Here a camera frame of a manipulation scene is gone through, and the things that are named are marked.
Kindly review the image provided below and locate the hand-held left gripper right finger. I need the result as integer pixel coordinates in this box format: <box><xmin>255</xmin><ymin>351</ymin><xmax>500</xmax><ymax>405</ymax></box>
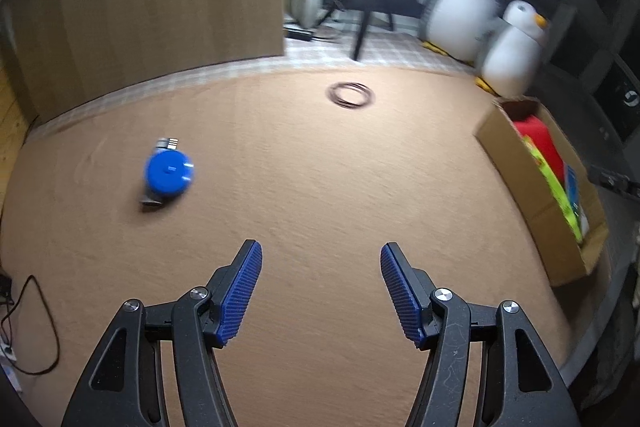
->
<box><xmin>380</xmin><ymin>243</ymin><xmax>581</xmax><ymax>427</ymax></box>

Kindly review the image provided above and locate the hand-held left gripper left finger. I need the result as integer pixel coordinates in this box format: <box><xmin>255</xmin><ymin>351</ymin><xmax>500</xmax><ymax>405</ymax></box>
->
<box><xmin>61</xmin><ymin>239</ymin><xmax>263</xmax><ymax>427</ymax></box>

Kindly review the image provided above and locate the black cable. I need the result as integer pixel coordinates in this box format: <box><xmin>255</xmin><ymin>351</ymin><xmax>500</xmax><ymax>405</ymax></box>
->
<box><xmin>0</xmin><ymin>274</ymin><xmax>61</xmax><ymax>376</ymax></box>

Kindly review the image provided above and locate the cardboard box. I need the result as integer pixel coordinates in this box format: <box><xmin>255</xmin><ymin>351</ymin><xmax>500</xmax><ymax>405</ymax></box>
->
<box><xmin>475</xmin><ymin>97</ymin><xmax>611</xmax><ymax>288</ymax></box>

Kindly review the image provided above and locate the white plug adapter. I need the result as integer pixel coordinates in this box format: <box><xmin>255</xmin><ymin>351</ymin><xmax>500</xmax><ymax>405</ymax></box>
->
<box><xmin>0</xmin><ymin>339</ymin><xmax>23</xmax><ymax>395</ymax></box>

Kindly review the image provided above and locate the black wire ring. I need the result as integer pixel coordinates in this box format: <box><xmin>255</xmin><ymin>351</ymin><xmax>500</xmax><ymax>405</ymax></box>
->
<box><xmin>327</xmin><ymin>82</ymin><xmax>376</xmax><ymax>110</ymax></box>

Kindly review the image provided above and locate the grey window frame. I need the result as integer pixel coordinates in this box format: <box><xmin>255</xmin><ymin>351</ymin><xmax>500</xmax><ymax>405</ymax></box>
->
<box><xmin>520</xmin><ymin>0</ymin><xmax>640</xmax><ymax>148</ymax></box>

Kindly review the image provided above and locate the blue retractable cable reel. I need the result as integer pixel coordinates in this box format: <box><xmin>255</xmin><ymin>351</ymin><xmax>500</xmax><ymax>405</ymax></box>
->
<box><xmin>139</xmin><ymin>137</ymin><xmax>197</xmax><ymax>208</ymax></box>

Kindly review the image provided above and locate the small penguin plush toy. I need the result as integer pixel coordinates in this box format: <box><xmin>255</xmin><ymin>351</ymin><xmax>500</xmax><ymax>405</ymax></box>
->
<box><xmin>475</xmin><ymin>0</ymin><xmax>551</xmax><ymax>95</ymax></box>

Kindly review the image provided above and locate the yellow-green packet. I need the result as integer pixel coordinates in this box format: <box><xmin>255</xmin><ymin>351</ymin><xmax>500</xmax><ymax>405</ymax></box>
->
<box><xmin>522</xmin><ymin>136</ymin><xmax>584</xmax><ymax>244</ymax></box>

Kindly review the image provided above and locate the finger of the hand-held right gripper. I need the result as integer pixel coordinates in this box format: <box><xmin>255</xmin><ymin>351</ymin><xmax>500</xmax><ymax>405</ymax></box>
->
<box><xmin>587</xmin><ymin>164</ymin><xmax>640</xmax><ymax>202</ymax></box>

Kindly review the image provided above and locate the red cloth pouch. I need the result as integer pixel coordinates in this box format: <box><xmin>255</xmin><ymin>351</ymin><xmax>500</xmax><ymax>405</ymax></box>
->
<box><xmin>515</xmin><ymin>117</ymin><xmax>566</xmax><ymax>180</ymax></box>

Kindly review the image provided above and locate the black tripod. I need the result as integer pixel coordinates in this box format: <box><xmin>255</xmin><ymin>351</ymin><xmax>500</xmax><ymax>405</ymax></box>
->
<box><xmin>320</xmin><ymin>0</ymin><xmax>397</xmax><ymax>60</ymax></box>

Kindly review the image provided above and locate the large penguin plush toy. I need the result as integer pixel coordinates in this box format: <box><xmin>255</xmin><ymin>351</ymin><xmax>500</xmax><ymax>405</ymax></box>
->
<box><xmin>417</xmin><ymin>0</ymin><xmax>506</xmax><ymax>62</ymax></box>

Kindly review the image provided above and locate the blue packet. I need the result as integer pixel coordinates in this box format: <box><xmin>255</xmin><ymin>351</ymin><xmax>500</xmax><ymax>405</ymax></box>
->
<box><xmin>565</xmin><ymin>166</ymin><xmax>587</xmax><ymax>228</ymax></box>

